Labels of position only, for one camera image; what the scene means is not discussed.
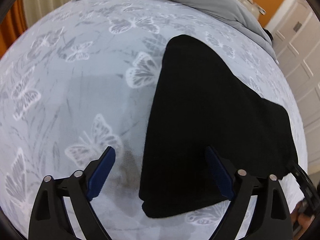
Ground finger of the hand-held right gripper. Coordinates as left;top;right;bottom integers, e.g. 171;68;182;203
287;163;316;202

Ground orange curtain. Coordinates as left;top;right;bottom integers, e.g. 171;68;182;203
0;1;27;57

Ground butterfly print bed sheet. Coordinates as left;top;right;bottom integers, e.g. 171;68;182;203
0;0;310;240

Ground white wardrobe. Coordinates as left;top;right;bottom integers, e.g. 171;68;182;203
265;0;320;180

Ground black pants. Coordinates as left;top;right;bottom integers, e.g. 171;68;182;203
138;34;299;218

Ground white curtain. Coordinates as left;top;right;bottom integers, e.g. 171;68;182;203
22;0;87;29

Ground person's right hand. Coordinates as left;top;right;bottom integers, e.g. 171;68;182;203
292;201;315;238

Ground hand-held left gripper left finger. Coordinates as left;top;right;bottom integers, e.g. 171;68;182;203
29;146;117;240

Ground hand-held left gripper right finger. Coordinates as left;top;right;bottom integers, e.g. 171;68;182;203
204;145;293;240

